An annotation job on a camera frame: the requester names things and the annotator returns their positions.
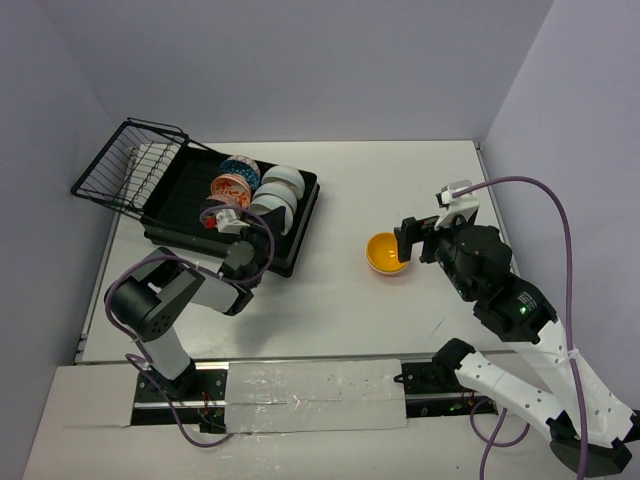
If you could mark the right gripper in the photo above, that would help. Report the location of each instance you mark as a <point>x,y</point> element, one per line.
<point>416,229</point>

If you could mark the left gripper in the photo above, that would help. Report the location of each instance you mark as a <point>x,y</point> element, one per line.
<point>255,232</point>

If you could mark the orange floral bowl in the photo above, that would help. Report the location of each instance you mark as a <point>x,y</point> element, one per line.
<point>233,185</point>

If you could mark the blue patterned bowl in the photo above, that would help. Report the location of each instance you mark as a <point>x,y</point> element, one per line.
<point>245,167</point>

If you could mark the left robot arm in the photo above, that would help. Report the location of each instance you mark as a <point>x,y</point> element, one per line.
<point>148,298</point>

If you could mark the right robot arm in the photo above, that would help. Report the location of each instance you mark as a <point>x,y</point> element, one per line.
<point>587,427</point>

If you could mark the black drainer tray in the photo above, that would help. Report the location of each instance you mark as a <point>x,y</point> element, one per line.
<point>171,214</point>

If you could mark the white taped sheet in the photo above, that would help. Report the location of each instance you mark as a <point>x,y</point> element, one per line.
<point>289,397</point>

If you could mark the white cardboard sheet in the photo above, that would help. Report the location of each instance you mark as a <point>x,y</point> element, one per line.
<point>83,432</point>

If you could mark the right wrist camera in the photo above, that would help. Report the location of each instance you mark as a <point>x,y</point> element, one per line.
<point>465,206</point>

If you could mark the black wire dish rack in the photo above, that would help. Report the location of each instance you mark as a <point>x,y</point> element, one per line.
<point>131,164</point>

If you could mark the black mounting rail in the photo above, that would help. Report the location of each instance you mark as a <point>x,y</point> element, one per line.
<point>203,404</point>

